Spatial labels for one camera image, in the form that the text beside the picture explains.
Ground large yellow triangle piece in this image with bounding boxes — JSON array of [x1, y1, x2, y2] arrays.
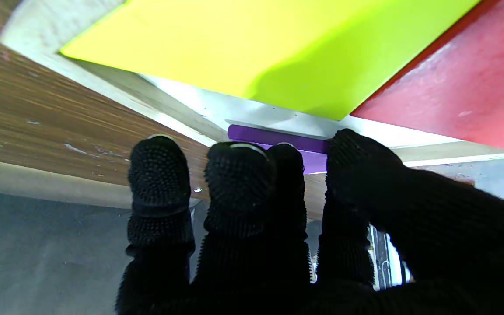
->
[[59, 0, 482, 122]]

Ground purple triangle piece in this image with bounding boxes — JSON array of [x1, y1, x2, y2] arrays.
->
[[227, 124, 332, 175]]

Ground large red triangle piece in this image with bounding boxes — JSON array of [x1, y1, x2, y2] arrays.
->
[[350, 0, 504, 151]]

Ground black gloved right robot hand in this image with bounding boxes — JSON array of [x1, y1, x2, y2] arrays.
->
[[115, 128, 504, 315]]

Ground square wooden tangram tray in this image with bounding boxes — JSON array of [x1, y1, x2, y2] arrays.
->
[[0, 0, 504, 168]]

